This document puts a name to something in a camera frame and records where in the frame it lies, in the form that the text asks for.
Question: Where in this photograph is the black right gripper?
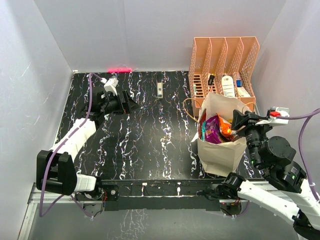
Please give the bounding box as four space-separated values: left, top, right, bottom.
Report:
230 108 273 167

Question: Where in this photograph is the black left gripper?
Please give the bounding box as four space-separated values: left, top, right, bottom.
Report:
100 90 140 116

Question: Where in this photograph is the orange snack packet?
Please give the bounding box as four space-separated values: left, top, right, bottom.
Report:
217 115 237 142

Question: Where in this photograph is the beige paper bag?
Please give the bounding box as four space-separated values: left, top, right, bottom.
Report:
190 92 254 177

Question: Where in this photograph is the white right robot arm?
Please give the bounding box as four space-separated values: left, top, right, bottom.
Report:
203 107 320 240

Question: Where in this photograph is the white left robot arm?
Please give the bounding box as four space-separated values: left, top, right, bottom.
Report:
36 87 140 200

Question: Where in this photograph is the small white blue box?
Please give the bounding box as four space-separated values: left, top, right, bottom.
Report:
236 79 250 98

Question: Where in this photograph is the purple snack packet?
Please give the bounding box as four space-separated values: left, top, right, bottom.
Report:
200 115 222 144

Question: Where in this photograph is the grey black stapler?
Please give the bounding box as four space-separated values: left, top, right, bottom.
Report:
156 76 163 99

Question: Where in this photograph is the red snack packet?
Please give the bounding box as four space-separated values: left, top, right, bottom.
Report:
198 110 206 139

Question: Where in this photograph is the pink tape strip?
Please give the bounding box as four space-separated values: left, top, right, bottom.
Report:
107 67 132 73

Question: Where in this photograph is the white lotion tube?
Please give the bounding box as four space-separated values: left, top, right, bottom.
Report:
221 75 236 98

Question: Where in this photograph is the black yellow highlighter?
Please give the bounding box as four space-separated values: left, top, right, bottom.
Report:
207 74 215 86

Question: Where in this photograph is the peach plastic desk organizer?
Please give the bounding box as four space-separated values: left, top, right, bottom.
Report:
188 36 260 117

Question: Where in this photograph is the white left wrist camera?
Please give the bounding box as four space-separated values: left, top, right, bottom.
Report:
101 77 119 96

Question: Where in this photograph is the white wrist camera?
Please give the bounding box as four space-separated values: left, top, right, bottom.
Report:
101 77 119 96
255 107 290 127

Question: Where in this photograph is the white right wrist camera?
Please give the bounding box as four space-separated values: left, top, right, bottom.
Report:
255 107 290 127

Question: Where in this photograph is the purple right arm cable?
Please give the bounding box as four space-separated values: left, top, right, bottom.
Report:
277 107 320 203

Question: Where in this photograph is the black front mounting rail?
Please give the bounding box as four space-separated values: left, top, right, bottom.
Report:
75 178 238 211

